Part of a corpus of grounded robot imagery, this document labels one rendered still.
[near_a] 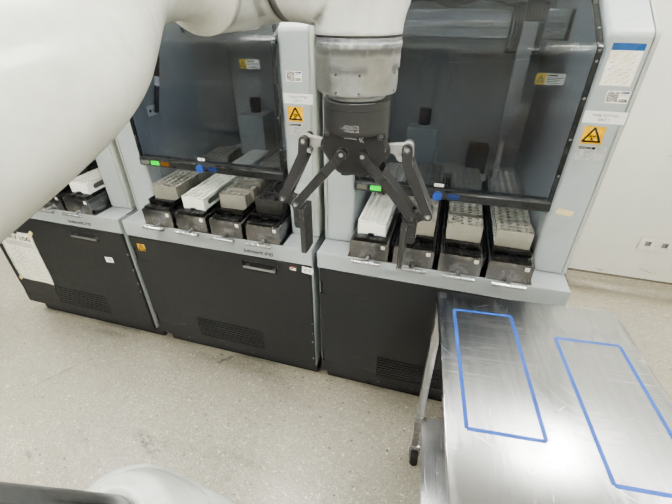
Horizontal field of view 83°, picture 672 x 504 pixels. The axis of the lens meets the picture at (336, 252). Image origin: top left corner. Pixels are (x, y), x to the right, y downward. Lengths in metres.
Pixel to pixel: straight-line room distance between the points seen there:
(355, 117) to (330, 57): 0.06
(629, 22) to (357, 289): 1.06
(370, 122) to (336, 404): 1.52
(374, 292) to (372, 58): 1.10
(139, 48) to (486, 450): 0.77
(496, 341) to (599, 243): 1.84
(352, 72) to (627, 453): 0.79
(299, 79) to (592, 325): 1.06
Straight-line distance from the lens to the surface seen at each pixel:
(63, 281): 2.39
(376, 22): 0.41
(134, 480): 0.60
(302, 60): 1.28
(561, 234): 1.39
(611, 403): 0.98
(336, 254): 1.37
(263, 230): 1.43
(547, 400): 0.92
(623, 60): 1.25
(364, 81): 0.41
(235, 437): 1.79
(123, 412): 2.02
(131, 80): 0.18
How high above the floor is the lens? 1.49
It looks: 33 degrees down
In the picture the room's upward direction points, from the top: straight up
